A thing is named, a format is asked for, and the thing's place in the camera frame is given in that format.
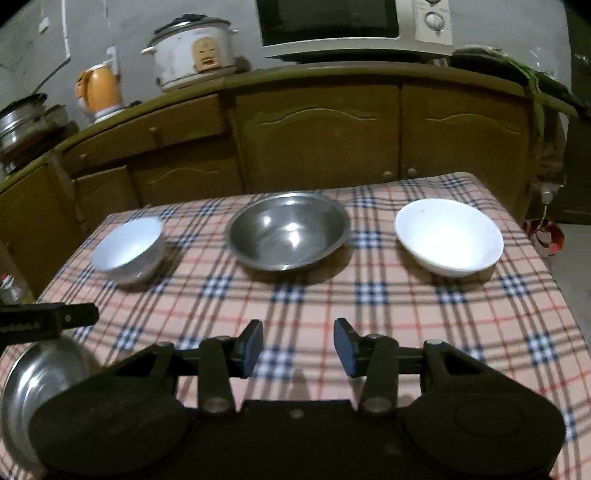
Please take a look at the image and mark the black cooktop stove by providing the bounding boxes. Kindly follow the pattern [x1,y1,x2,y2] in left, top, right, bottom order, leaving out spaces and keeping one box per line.
[0,122,79,178]

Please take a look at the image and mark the large steel bowl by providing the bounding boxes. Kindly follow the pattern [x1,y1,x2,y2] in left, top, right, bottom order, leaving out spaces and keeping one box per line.
[0,339,100,476]

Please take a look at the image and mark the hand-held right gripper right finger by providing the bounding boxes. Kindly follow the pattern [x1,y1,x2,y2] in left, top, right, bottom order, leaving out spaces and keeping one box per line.
[333,318,485,414]

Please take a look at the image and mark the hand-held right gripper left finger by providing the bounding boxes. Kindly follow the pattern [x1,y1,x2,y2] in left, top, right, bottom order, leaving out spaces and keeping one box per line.
[111,319,264,414]

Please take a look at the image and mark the brown wooden cabinet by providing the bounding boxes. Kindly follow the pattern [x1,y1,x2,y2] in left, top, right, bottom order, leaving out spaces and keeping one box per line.
[0,62,573,301]

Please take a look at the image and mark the stainless steel bowl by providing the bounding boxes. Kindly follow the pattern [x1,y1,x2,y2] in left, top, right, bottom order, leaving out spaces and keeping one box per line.
[225,192,350,272]

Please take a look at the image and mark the green cloth strip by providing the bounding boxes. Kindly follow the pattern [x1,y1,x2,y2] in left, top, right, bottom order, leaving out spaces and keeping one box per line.
[452,44,583,116]

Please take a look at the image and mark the shallow white ceramic bowl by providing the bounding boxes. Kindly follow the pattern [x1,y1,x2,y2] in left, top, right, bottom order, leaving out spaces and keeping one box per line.
[394,198,505,278]

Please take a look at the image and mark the stainless steel steamer pot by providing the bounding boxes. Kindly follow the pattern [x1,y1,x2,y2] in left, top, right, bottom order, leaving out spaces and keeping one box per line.
[0,93,68,155]

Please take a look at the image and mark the white rice cooker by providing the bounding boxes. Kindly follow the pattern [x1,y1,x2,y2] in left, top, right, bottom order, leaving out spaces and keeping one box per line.
[141,16,239,93]

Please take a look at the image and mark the dark metal cabinet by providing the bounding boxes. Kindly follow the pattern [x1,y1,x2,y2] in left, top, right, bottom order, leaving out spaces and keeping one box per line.
[563,37,591,227]

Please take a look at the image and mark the orange electric kettle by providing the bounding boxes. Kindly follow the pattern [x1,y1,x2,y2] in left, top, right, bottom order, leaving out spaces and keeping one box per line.
[75,46,126,124]

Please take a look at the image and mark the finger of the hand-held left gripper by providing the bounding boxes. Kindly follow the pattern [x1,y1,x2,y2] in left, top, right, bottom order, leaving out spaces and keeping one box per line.
[58,303,100,330]

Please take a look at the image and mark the deep white ceramic bowl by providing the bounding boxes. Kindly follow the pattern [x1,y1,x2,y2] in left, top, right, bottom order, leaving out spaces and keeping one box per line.
[90,217,166,284]

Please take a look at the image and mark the cooking oil bottle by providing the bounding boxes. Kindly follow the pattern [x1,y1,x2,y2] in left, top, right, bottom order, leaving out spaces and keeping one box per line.
[0,272,24,304]

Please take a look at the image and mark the checked tablecloth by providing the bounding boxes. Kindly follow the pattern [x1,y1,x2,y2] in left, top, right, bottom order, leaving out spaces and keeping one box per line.
[0,172,591,480]

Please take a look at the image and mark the red plastic bag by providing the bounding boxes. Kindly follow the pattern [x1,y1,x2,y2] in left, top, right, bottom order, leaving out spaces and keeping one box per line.
[524,219,565,256]

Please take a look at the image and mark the white microwave oven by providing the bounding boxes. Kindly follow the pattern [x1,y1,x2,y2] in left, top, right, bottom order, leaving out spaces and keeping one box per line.
[255,0,454,60]

